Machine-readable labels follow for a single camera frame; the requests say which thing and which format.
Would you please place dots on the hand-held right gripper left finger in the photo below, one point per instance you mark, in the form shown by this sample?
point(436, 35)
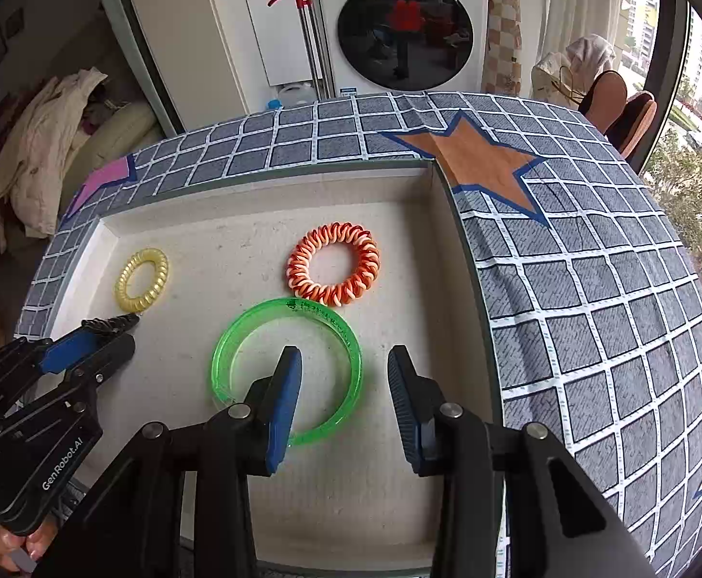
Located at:
point(284, 409)

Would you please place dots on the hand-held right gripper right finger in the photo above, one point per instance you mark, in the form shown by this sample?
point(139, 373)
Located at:
point(404, 415)

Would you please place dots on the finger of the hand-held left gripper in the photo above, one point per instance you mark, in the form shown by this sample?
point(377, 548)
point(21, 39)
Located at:
point(107, 361)
point(67, 352)

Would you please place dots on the black hair claw clip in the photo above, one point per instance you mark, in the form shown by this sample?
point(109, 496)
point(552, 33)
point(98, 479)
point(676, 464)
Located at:
point(113, 326)

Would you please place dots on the green translucent bangle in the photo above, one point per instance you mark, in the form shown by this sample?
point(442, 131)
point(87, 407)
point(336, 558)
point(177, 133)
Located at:
point(326, 316)

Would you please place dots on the beige shallow tray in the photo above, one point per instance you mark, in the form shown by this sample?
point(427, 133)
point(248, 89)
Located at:
point(236, 253)

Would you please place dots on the person's left hand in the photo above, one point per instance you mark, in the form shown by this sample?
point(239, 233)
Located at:
point(1, 545)

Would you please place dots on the beige jacket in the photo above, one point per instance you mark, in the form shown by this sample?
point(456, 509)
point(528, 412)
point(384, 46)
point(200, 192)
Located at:
point(31, 150)

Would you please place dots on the grey checked tablecloth with stars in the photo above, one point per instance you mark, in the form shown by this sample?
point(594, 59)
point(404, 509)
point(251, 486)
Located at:
point(597, 313)

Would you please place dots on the cream sofa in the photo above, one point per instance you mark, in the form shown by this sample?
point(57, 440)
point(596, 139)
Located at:
point(116, 132)

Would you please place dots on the clear plastic jug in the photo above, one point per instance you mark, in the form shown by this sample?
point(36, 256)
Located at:
point(296, 95)

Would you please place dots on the white cabinet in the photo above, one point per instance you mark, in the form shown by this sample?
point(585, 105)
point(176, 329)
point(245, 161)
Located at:
point(236, 42)

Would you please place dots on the wooden chair with cloth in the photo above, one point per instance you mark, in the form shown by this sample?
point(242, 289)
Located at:
point(552, 81)

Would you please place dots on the brown chair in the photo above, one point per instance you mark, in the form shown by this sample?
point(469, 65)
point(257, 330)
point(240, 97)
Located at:
point(640, 123)
point(607, 99)

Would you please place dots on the white washing machine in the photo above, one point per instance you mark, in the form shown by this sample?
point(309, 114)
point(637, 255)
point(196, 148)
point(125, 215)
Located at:
point(411, 30)

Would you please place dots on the beige checkered panel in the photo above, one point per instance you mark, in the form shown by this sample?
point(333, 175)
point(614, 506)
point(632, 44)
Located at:
point(503, 36)

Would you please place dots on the white cloth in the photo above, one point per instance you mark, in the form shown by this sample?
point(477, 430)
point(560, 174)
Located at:
point(591, 53)

